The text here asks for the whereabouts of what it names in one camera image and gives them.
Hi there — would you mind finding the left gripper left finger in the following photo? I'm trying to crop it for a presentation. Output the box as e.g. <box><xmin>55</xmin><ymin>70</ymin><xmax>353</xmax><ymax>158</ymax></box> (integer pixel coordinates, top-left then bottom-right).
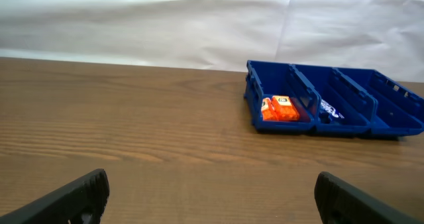
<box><xmin>0</xmin><ymin>168</ymin><xmax>110</xmax><ymax>224</ymax></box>

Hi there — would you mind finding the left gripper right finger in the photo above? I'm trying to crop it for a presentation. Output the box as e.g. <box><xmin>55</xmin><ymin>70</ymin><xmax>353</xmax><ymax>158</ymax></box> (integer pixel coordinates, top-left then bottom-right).
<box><xmin>313</xmin><ymin>171</ymin><xmax>423</xmax><ymax>224</ymax></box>

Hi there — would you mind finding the blue candy pack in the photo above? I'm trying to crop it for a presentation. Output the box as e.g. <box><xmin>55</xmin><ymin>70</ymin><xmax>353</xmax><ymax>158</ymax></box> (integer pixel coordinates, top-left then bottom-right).
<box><xmin>319</xmin><ymin>99</ymin><xmax>345</xmax><ymax>124</ymax></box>

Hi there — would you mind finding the orange candy box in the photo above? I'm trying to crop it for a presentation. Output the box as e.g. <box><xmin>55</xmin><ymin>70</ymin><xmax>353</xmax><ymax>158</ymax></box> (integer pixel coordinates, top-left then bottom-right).
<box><xmin>271</xmin><ymin>95</ymin><xmax>301</xmax><ymax>122</ymax></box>
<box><xmin>260</xmin><ymin>97</ymin><xmax>278</xmax><ymax>121</ymax></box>

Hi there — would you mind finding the blue tray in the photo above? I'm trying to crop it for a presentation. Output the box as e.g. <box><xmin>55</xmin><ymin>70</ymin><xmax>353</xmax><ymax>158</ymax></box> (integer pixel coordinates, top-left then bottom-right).
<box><xmin>244</xmin><ymin>60</ymin><xmax>424</xmax><ymax>140</ymax></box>

